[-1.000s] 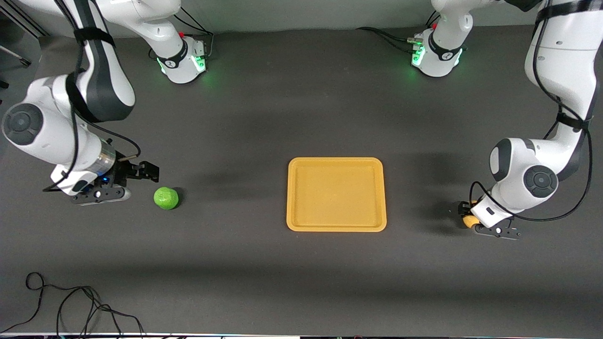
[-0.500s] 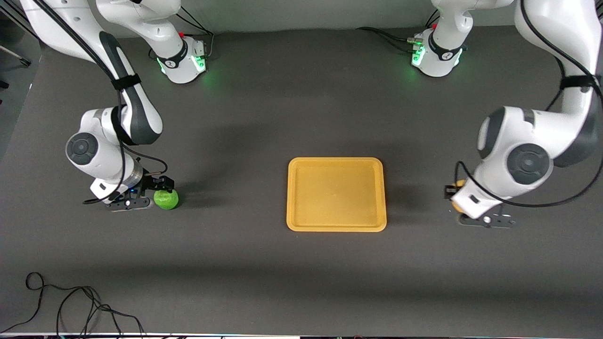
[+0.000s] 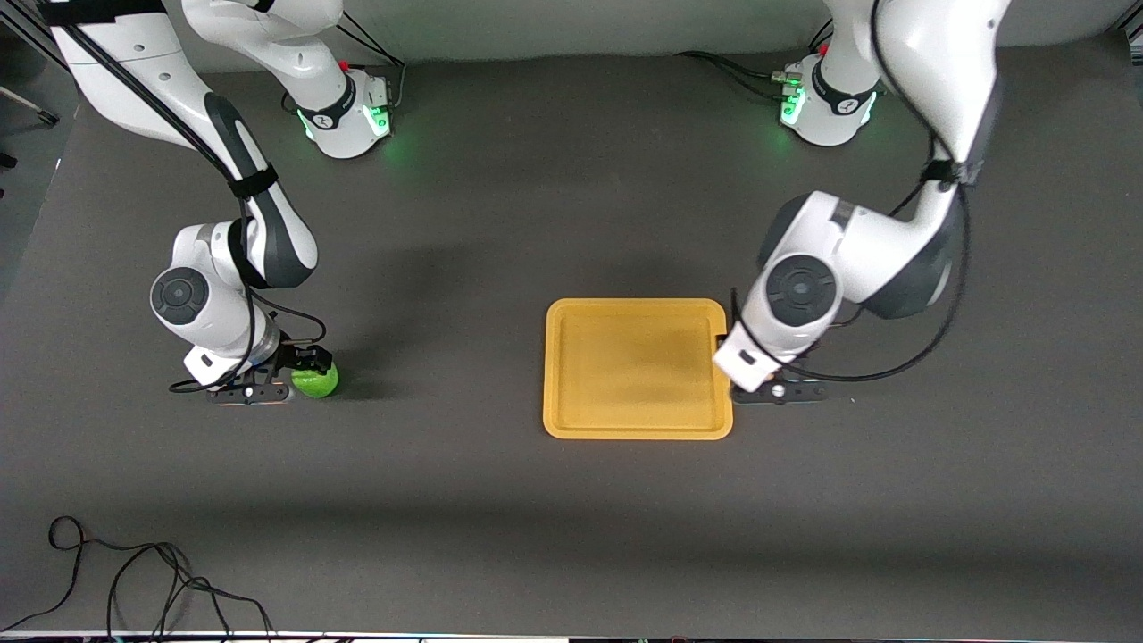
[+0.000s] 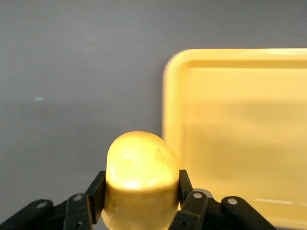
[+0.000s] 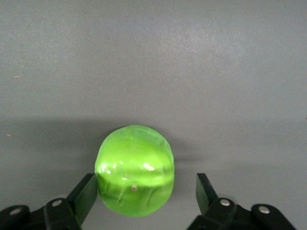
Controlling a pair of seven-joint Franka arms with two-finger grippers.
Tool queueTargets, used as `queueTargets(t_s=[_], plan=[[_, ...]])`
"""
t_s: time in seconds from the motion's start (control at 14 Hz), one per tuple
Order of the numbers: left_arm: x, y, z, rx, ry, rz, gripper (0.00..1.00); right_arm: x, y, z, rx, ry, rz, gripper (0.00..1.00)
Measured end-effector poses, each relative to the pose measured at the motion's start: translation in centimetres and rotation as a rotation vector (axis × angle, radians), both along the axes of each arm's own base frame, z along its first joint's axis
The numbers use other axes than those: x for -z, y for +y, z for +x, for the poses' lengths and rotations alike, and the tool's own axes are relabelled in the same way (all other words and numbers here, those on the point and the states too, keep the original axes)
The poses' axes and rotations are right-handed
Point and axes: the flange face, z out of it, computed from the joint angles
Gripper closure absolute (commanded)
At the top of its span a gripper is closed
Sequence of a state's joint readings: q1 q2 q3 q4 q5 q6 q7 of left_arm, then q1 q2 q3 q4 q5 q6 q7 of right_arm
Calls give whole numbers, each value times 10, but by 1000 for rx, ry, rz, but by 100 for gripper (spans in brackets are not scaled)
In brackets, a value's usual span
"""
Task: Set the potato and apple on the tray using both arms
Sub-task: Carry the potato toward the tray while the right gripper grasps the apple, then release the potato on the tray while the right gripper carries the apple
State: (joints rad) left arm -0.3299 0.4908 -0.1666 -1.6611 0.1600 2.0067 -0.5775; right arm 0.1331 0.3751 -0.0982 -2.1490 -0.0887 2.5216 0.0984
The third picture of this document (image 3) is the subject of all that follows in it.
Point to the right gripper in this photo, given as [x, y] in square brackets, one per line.
[296, 355]

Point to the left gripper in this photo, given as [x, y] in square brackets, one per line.
[809, 350]

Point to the green apple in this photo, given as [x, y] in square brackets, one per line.
[317, 382]

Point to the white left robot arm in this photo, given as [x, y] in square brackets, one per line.
[938, 54]

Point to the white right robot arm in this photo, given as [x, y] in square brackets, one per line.
[125, 62]

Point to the yellow plastic tray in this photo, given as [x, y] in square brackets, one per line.
[625, 375]

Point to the dark grey table cover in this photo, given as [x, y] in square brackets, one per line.
[571, 536]

